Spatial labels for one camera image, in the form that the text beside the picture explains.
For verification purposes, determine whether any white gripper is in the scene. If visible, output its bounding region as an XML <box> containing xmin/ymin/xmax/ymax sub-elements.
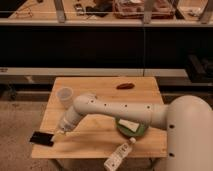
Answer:
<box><xmin>52</xmin><ymin>106</ymin><xmax>82</xmax><ymax>142</ymax></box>

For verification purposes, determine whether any black eraser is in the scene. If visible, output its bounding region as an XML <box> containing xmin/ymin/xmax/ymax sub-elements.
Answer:
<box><xmin>30</xmin><ymin>131</ymin><xmax>54</xmax><ymax>146</ymax></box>

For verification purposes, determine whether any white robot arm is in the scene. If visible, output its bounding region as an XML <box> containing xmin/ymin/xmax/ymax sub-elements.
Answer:
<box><xmin>54</xmin><ymin>94</ymin><xmax>213</xmax><ymax>171</ymax></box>

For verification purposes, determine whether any translucent white cup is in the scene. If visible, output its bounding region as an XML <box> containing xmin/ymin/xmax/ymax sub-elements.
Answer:
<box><xmin>56</xmin><ymin>87</ymin><xmax>73</xmax><ymax>109</ymax></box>

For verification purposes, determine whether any wooden table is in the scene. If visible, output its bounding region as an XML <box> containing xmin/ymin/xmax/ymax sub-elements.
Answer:
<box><xmin>31</xmin><ymin>76</ymin><xmax>168</xmax><ymax>160</ymax></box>

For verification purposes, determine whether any green plate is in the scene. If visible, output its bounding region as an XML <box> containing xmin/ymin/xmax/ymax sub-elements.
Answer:
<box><xmin>115</xmin><ymin>118</ymin><xmax>148</xmax><ymax>137</ymax></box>

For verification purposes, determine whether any white block on plate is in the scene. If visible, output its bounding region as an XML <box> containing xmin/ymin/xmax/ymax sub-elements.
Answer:
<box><xmin>119</xmin><ymin>119</ymin><xmax>139</xmax><ymax>132</ymax></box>

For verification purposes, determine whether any brown sausage-shaped object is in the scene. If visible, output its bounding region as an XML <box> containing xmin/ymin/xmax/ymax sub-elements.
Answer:
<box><xmin>116</xmin><ymin>83</ymin><xmax>135</xmax><ymax>90</ymax></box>

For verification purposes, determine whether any black device on shelf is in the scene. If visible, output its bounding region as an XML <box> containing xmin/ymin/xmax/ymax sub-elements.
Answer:
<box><xmin>86</xmin><ymin>3</ymin><xmax>112</xmax><ymax>17</ymax></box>

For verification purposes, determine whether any basket with items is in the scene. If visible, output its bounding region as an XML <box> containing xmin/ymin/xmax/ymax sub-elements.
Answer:
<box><xmin>113</xmin><ymin>0</ymin><xmax>175</xmax><ymax>19</ymax></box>

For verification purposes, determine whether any dark box at right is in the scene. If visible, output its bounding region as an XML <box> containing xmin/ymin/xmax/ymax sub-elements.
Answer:
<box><xmin>185</xmin><ymin>55</ymin><xmax>213</xmax><ymax>83</ymax></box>

